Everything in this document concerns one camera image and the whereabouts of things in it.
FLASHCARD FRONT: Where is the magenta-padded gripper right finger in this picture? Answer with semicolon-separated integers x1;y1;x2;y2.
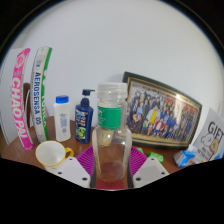
128;145;170;189

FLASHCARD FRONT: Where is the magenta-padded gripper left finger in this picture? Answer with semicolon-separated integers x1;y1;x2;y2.
44;145;98;189

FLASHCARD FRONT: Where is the clear bottle with green label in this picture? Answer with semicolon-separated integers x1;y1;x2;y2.
91;82;134;184

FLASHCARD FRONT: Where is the white mug with yellow rim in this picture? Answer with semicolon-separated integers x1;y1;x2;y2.
35;140;75;169

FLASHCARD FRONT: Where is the blue tissue pack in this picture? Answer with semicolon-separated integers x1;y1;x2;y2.
173;148;198;168

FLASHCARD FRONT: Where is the dark blue pump bottle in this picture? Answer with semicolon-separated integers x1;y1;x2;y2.
74;88;96;145

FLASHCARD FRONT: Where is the white lotion bottle blue cap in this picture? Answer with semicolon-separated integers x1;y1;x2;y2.
53;94;72;143

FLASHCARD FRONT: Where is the framed group photo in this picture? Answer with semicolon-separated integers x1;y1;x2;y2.
121;70;203;150

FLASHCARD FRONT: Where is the white paper gift bag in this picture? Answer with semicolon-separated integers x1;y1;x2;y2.
192;107;224;163

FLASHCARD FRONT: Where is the white and green shuttlecock tube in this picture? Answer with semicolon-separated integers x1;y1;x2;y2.
29;46;53;144

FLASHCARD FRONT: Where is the pink shuttlecock tube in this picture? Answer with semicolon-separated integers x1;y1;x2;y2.
10;47;35;152

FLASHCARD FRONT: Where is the white refrigerator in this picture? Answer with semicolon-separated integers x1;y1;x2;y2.
0;49;16;148

